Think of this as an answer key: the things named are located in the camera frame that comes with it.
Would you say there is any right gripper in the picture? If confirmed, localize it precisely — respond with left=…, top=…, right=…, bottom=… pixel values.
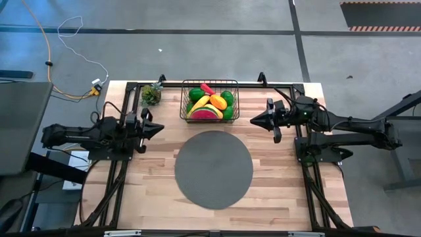
left=249, top=97, right=297, bottom=144

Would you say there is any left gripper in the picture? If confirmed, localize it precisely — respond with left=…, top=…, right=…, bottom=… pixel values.
left=126, top=107, right=165, bottom=154

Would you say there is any round green toy fruit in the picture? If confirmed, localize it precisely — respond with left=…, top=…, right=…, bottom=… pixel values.
left=220, top=90, right=235, bottom=107

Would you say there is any orange toy mango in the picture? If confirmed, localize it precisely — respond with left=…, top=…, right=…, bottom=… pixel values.
left=209, top=94, right=228, bottom=111

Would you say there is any yellow toy banana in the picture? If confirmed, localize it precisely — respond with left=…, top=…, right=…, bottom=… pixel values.
left=186, top=95, right=211, bottom=119

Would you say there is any red toy pepper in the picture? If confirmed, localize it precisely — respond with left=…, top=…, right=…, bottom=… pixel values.
left=200, top=83, right=216, bottom=96

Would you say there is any potted succulent plant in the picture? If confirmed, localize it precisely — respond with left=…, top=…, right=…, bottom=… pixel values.
left=141, top=82, right=164, bottom=107

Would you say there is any round grey woven placemat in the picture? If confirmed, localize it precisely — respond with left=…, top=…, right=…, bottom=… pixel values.
left=174, top=130, right=254, bottom=211

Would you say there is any grey desk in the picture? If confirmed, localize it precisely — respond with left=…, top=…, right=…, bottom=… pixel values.
left=0, top=81, right=54, bottom=176

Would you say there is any black metal stand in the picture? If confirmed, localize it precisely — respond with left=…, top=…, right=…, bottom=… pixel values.
left=373, top=89, right=421, bottom=192

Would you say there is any flat black bar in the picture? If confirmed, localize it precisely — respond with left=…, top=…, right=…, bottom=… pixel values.
left=0, top=69, right=34, bottom=79

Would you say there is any black hazard striped mat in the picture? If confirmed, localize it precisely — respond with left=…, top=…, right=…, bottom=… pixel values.
left=339, top=1, right=421, bottom=33

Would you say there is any black wire basket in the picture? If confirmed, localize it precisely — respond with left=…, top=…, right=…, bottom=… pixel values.
left=179, top=78, right=240, bottom=124

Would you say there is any black table frame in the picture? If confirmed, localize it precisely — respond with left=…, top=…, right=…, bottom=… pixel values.
left=74, top=72, right=355, bottom=233

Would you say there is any thin white cable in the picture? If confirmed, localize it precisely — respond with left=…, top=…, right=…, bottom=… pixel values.
left=57, top=15, right=110, bottom=87

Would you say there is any silver metal bracket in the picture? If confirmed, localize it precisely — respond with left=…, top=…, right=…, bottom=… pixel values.
left=287, top=231, right=326, bottom=237
left=103, top=230, right=143, bottom=237

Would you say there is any orange yellow cable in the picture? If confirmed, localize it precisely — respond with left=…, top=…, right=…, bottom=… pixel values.
left=21, top=0, right=99, bottom=99

